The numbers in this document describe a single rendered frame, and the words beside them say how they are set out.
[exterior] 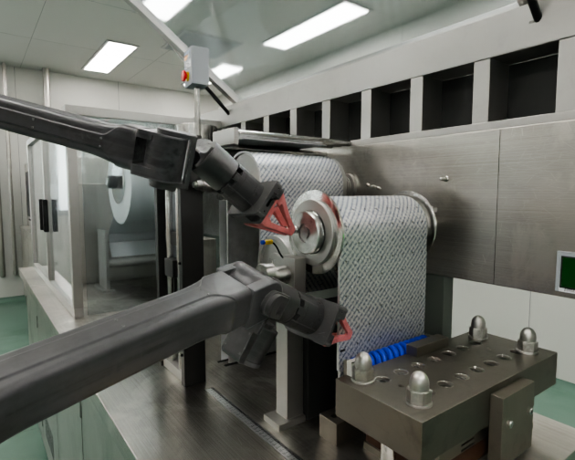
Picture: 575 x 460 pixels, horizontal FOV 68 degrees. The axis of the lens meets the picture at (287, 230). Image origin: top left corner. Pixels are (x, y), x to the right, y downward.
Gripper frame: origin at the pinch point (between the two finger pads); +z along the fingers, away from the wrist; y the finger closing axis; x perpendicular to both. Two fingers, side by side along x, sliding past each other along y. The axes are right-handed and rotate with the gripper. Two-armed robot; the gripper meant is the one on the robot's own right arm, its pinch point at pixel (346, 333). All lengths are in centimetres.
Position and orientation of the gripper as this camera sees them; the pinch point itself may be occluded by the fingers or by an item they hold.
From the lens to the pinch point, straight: 75.6
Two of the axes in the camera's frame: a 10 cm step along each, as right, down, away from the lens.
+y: 6.0, 0.8, -8.0
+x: 3.9, -9.0, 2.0
